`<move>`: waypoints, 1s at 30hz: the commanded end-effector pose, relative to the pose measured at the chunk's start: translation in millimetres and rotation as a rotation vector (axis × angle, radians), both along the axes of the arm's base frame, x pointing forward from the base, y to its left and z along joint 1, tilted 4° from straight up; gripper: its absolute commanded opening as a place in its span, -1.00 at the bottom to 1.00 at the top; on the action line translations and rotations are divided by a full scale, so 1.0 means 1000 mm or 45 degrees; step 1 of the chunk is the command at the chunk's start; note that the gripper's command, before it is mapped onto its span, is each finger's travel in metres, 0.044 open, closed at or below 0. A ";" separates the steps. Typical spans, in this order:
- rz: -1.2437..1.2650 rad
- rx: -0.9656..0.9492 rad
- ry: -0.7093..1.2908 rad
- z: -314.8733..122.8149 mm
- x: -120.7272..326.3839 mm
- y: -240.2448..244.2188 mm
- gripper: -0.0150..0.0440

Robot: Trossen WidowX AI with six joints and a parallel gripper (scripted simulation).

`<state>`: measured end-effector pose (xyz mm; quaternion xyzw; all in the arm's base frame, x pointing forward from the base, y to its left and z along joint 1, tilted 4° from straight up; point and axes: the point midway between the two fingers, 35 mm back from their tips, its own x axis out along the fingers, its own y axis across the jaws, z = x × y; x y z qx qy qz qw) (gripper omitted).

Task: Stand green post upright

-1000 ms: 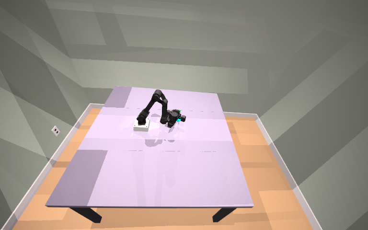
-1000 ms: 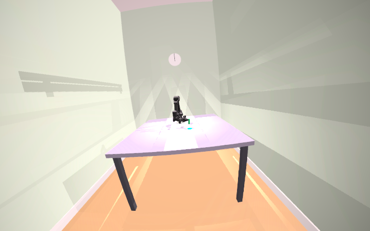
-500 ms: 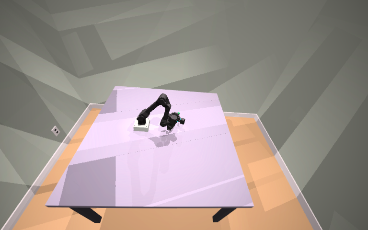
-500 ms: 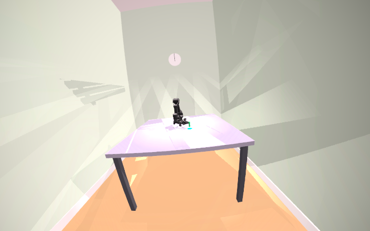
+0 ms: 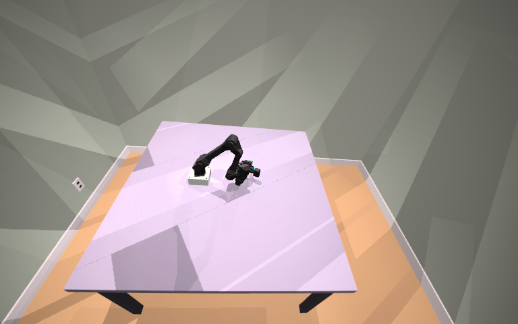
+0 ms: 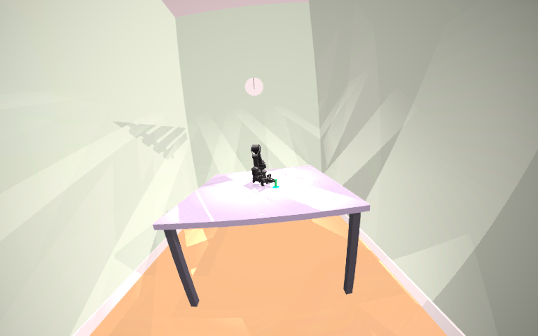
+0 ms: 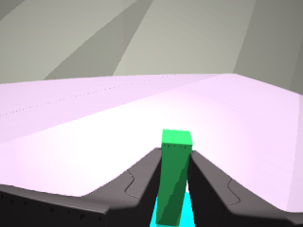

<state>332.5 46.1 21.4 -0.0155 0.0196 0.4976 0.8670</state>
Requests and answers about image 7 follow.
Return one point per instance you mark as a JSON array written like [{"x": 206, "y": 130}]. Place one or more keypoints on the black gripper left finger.
[{"x": 126, "y": 201}]

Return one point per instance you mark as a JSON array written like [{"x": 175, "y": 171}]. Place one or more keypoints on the green rectangular post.
[{"x": 176, "y": 146}]

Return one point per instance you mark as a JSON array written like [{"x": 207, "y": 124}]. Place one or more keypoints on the cyan circle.
[{"x": 186, "y": 218}]

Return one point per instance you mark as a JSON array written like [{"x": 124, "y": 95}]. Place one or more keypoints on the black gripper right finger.
[{"x": 217, "y": 200}]

